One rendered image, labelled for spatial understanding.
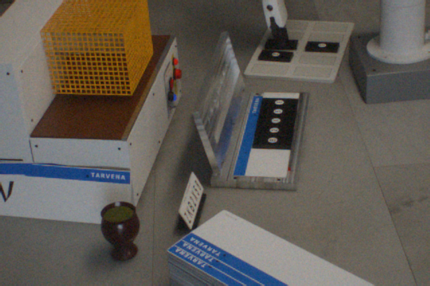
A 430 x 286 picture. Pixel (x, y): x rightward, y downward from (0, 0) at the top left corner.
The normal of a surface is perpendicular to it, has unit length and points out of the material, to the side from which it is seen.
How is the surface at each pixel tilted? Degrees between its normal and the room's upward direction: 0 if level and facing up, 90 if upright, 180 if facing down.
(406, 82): 90
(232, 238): 0
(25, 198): 69
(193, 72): 0
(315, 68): 0
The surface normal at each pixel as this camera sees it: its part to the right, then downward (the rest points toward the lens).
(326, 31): -0.07, -0.85
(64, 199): -0.25, 0.18
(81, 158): -0.17, 0.53
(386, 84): 0.04, 0.52
